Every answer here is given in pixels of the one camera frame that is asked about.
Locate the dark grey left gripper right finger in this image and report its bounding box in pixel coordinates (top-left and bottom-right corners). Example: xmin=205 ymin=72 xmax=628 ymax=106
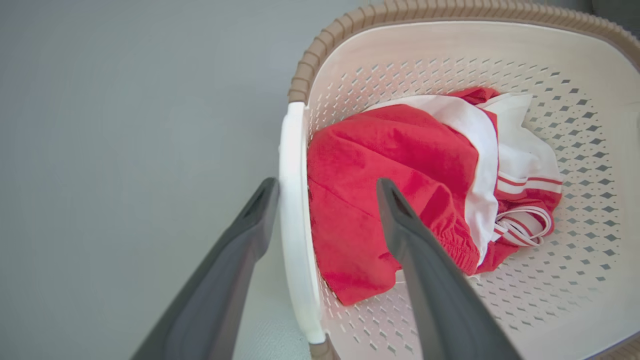
xmin=375 ymin=177 xmax=524 ymax=360

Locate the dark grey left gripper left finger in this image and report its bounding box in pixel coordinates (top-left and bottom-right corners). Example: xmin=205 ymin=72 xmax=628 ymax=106
xmin=130 ymin=177 xmax=281 ymax=360

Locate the white laundry basket brown rim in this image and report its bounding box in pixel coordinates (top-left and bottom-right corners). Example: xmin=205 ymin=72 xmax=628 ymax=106
xmin=277 ymin=0 xmax=640 ymax=360

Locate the red and white garment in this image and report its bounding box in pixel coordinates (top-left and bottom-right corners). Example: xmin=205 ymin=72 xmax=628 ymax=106
xmin=306 ymin=86 xmax=565 ymax=307

